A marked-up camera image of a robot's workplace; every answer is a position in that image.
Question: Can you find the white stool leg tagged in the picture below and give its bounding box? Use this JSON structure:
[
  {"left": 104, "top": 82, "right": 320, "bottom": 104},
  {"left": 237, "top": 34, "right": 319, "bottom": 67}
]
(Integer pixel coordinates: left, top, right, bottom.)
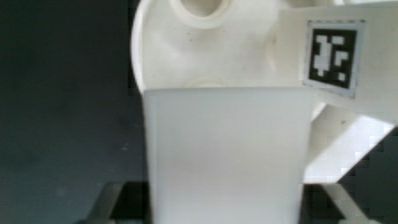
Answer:
[{"left": 278, "top": 1, "right": 398, "bottom": 125}]

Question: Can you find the white round stool seat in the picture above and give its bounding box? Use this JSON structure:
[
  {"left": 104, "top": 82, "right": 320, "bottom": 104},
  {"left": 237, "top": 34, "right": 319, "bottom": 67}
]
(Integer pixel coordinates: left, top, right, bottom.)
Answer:
[{"left": 132, "top": 0, "right": 342, "bottom": 94}]

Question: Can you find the white right side rail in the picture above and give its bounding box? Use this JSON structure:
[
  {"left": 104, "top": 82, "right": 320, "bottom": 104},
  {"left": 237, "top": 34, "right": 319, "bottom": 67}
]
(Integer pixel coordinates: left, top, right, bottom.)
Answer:
[{"left": 304, "top": 105, "right": 395, "bottom": 184}]

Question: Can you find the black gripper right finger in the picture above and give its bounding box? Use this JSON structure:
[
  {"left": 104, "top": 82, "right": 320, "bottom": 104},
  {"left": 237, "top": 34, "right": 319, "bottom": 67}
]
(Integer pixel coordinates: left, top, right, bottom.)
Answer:
[{"left": 303, "top": 183, "right": 372, "bottom": 224}]

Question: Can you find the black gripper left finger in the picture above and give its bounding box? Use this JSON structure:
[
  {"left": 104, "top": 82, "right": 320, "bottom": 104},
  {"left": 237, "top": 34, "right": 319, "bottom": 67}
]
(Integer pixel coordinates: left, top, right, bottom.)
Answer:
[{"left": 77, "top": 182, "right": 150, "bottom": 224}]

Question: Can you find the white stool leg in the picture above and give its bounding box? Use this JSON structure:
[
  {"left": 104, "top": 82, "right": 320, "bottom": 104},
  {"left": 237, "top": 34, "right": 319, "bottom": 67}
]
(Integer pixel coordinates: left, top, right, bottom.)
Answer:
[{"left": 144, "top": 87, "right": 313, "bottom": 224}]

